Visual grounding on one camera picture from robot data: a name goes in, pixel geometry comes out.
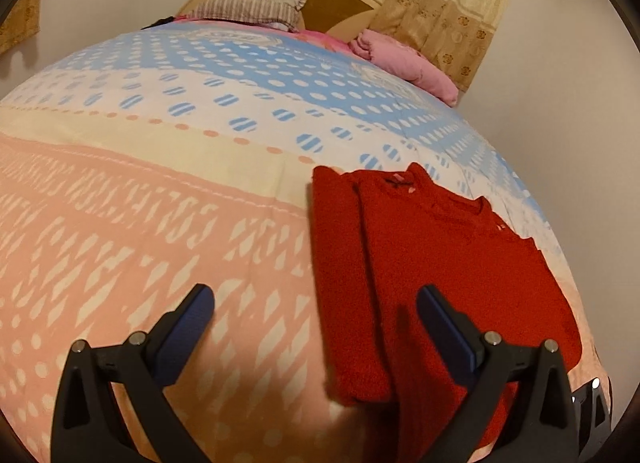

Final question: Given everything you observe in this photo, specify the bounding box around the red knitted sweater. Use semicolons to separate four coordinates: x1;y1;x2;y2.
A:
311;164;582;462

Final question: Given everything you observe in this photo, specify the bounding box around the pink blue dotted bedsheet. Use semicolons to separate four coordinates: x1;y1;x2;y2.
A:
1;21;611;462

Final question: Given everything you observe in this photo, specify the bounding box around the pink folded blanket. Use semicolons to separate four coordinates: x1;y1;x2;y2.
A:
348;29;459;107

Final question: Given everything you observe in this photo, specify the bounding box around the beige curtain at left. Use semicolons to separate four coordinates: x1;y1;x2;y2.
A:
0;0;41;55

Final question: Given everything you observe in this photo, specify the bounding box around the black object beside bed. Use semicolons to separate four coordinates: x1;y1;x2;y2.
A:
141;16;176;30

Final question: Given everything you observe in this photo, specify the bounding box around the striped pillow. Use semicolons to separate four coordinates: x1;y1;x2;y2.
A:
184;0;307;32

